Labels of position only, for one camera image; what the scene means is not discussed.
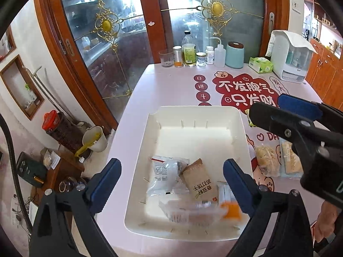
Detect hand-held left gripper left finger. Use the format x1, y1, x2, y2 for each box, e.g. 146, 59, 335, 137
29, 158, 122, 257

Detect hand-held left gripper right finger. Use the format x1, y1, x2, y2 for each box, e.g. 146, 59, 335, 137
223, 158, 314, 257

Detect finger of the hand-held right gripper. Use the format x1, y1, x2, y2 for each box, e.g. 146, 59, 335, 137
278, 94, 343, 133
249, 102, 331, 146

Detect yellow-green snack packet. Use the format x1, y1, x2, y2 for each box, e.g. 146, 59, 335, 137
247, 110, 259, 127

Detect yellow bread packet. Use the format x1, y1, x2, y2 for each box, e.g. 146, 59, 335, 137
279, 138, 304, 178

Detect white plastic tray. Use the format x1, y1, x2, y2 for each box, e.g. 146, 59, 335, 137
124, 106, 254, 241

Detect person's right forearm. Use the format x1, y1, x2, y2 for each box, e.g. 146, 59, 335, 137
312, 199, 339, 247

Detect orange and white snack packet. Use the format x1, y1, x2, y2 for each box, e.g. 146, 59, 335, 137
217, 181, 243, 220

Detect crumbly cake packet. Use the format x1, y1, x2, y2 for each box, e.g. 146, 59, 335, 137
253, 145, 282, 178

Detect brown cracker packet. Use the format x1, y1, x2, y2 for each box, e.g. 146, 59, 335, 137
179, 158, 220, 204

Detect wooden side table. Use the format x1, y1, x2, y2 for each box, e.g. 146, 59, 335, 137
29, 150, 86, 220

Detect wooden cabinets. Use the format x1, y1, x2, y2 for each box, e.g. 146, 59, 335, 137
305, 39, 343, 108

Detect white countertop appliance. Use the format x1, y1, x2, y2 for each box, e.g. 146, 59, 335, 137
266, 30, 318, 83

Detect green tissue pack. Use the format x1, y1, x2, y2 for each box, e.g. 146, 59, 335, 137
248, 57, 274, 73

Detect clear pink snack packet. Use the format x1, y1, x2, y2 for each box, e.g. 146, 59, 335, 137
159, 199, 227, 224

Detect clear red-striped snack packet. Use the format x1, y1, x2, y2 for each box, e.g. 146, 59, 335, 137
146, 155, 189, 197

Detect red-lidded glass jar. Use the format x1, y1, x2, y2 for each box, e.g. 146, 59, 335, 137
42, 110, 83, 152

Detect teal canister with brown lid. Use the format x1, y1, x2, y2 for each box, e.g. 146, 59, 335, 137
225, 41, 245, 69

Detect white squeeze bottle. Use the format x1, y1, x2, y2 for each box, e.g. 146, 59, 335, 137
209, 37, 226, 68

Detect dark handheld device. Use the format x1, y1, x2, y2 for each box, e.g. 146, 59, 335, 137
17, 152, 49, 188

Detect pink printed tablecloth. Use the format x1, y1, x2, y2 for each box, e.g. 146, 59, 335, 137
94, 64, 325, 257

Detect white pill bottle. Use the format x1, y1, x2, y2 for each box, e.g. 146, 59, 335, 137
205, 46, 215, 65

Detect glass oil bottle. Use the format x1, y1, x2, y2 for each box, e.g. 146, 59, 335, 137
182, 30, 197, 67

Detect orange liquid jar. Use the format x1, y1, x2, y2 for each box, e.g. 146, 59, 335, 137
172, 46, 184, 67

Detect ribbed glass cup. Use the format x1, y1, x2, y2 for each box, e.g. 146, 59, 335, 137
159, 50, 175, 68

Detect black cable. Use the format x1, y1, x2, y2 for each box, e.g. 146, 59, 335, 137
0, 115, 30, 228

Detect wooden wall niche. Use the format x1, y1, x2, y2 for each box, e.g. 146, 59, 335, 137
0, 54, 45, 121

